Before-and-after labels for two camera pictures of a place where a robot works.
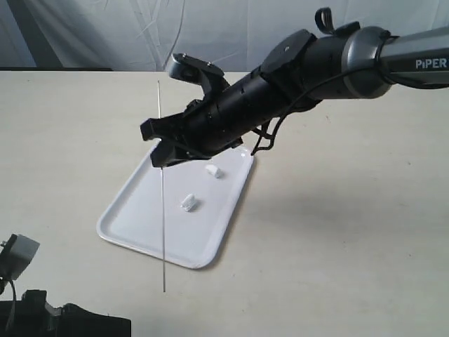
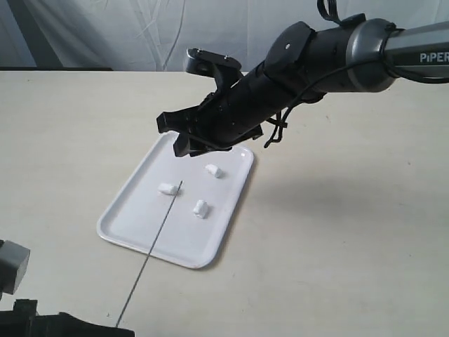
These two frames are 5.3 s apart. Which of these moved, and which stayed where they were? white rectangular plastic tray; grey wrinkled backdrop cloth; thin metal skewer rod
Moved: thin metal skewer rod
Stayed: white rectangular plastic tray; grey wrinkled backdrop cloth
